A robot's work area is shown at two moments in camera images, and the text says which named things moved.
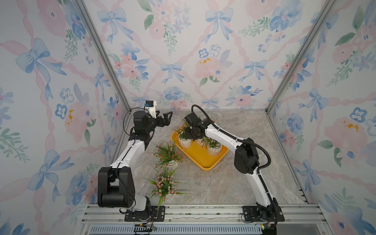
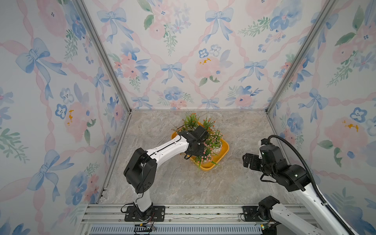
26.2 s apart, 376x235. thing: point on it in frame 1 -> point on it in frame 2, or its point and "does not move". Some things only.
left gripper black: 166,122 -> 200,152
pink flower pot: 214,147 does not move
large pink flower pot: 164,184 -> 206,159
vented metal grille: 223,229 does not move
